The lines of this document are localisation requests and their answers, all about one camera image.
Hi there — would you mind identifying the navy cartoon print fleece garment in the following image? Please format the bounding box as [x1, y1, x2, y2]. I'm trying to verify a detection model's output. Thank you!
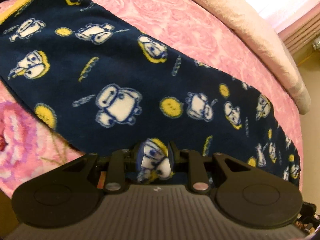
[1, 0, 300, 185]

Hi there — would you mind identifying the pink floral bed blanket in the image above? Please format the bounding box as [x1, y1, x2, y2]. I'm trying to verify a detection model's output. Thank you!
[1, 0, 303, 196]

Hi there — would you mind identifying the cream quilted duvet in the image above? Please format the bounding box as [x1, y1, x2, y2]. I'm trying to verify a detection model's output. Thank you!
[192, 0, 311, 115]

